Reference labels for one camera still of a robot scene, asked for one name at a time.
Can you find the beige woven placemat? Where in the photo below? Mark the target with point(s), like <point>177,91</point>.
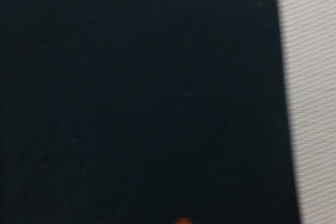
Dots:
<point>307,20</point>

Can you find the fork with wooden handle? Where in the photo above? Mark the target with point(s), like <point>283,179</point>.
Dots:
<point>183,220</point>

